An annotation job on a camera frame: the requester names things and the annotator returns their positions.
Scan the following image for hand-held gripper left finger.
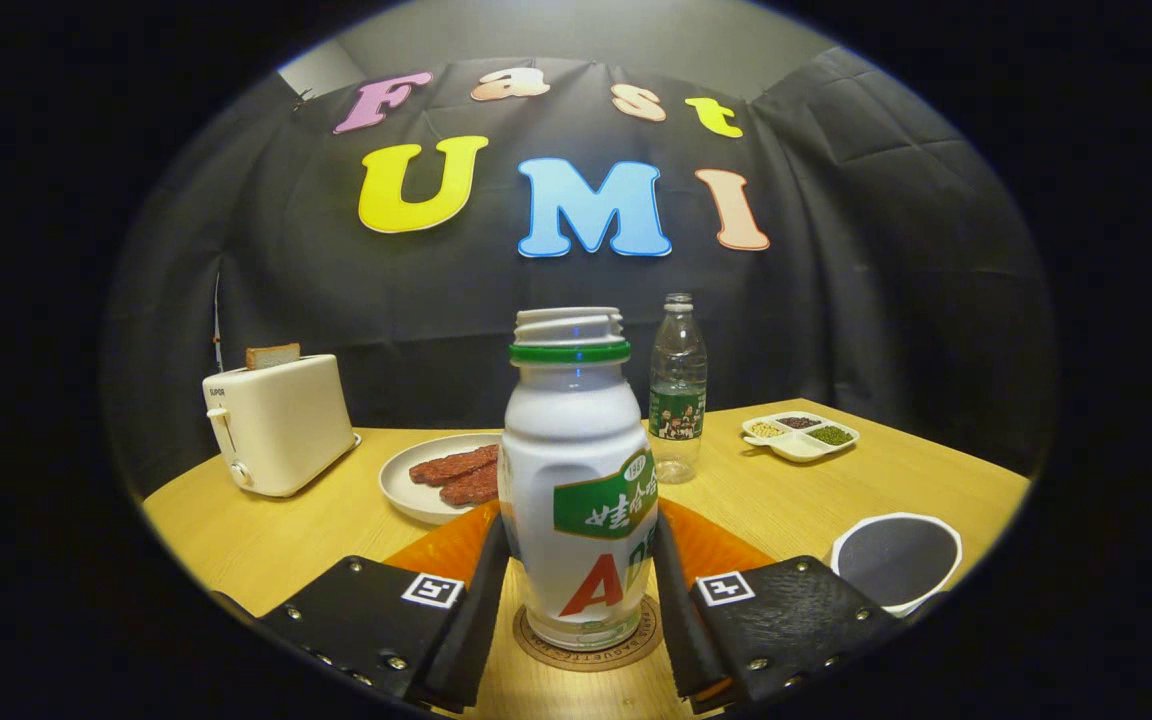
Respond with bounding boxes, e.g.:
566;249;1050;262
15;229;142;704
254;500;512;715

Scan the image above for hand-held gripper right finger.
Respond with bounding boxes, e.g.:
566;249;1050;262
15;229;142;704
651;498;907;715

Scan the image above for round cork coaster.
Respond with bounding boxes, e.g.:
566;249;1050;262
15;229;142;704
512;595;663;673

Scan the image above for white juice bottle green label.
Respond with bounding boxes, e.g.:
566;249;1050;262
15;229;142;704
498;306;659;652

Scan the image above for white cup wooden handle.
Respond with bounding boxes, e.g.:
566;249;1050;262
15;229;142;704
830;512;964;618

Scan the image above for clear plastic water bottle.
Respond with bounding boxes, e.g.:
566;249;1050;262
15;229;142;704
649;293;708;485

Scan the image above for red meat slice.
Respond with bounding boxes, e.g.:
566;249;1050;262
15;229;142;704
409;445;500;487
439;462;500;507

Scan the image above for round beige plate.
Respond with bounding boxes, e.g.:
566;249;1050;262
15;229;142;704
379;433;503;527

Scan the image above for white divided dish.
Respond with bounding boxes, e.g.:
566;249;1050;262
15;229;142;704
742;411;861;463

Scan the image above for wooden table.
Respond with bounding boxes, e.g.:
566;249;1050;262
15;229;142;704
141;398;1032;720

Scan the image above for cream toaster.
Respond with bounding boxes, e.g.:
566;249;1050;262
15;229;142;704
202;354;361;498

